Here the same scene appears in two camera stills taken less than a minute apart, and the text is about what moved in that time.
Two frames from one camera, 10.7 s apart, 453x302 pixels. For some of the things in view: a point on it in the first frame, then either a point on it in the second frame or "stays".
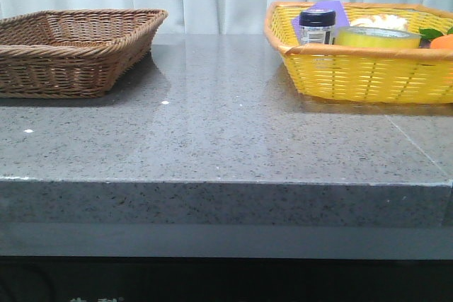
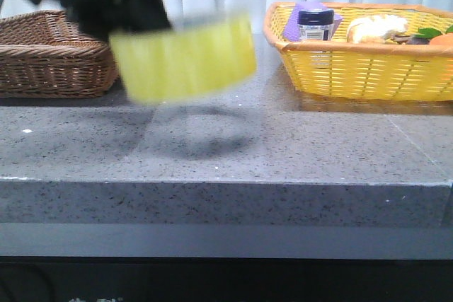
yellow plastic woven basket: x=416 y=75 stays
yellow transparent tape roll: x=376 y=37 -> x=171 y=65
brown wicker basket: x=64 y=54 stays
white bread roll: x=381 y=20 stays
